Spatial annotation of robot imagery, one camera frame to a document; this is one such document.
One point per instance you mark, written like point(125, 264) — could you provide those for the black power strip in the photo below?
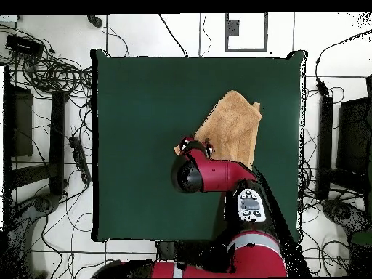
point(80, 158)

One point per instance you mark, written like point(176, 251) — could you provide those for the black stand frame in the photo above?
point(325, 145)
point(57, 139)

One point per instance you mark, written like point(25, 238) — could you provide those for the small black plug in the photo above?
point(94, 20)

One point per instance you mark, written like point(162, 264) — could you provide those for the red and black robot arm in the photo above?
point(221, 174)

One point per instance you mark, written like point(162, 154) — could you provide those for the dark green table cloth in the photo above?
point(145, 116)

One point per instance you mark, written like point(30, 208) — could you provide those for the tan terry towel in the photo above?
point(232, 125)

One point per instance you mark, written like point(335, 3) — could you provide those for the black rectangular box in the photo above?
point(23, 45)

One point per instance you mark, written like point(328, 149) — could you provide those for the grey tripod base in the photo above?
point(43, 205)
point(341, 212)

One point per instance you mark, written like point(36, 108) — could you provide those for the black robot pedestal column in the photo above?
point(165, 250)

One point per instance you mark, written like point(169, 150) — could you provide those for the grey square floor frame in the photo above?
point(232, 29)

